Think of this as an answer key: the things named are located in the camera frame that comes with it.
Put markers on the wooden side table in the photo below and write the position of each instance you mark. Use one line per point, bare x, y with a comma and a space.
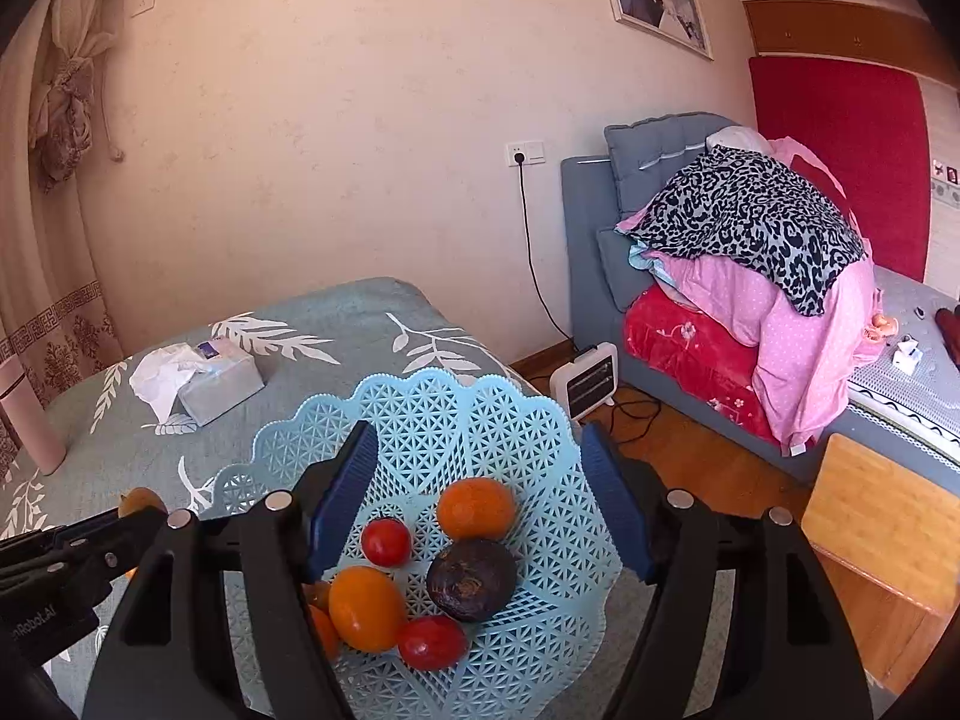
888, 524

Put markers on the pink thermos bottle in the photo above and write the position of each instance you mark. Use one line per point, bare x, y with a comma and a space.
30, 423

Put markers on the light blue lattice basket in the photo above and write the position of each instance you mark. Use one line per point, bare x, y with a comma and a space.
432, 430

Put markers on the dark passion fruit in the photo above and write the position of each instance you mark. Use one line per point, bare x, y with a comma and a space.
473, 579

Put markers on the pink blanket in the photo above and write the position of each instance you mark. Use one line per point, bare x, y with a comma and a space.
803, 363

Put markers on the green leaf tablecloth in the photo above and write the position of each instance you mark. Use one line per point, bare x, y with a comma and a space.
280, 389

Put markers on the mandarin with stem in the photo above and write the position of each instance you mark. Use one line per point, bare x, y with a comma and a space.
326, 632

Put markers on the leopard print blanket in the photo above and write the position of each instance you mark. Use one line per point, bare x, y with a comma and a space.
755, 211

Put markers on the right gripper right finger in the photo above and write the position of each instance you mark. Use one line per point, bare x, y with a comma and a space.
789, 651

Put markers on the white space heater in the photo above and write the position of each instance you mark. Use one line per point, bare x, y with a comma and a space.
588, 382

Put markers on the red blanket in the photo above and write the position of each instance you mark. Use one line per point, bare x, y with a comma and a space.
699, 355

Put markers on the small orange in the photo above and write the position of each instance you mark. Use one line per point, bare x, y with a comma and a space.
476, 508

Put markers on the smooth oval orange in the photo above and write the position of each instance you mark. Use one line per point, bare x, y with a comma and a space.
367, 609

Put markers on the framed wall picture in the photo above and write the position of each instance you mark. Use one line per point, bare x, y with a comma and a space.
678, 21

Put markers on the tan small round fruit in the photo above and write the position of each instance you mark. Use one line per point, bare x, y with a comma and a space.
139, 499

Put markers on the wall power socket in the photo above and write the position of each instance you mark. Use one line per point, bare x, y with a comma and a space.
528, 153

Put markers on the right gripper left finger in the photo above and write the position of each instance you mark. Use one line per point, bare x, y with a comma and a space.
168, 651

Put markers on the tissue pack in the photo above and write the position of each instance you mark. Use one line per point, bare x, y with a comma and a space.
205, 380

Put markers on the patterned curtain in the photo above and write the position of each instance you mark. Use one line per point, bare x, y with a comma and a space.
55, 322

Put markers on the grey blue sofa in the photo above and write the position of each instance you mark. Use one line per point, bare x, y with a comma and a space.
623, 294

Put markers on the red headboard panel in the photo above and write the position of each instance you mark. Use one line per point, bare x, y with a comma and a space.
867, 124

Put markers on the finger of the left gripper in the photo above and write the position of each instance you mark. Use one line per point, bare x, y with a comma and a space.
117, 542

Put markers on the red cherry tomato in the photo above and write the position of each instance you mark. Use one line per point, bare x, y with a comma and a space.
386, 542

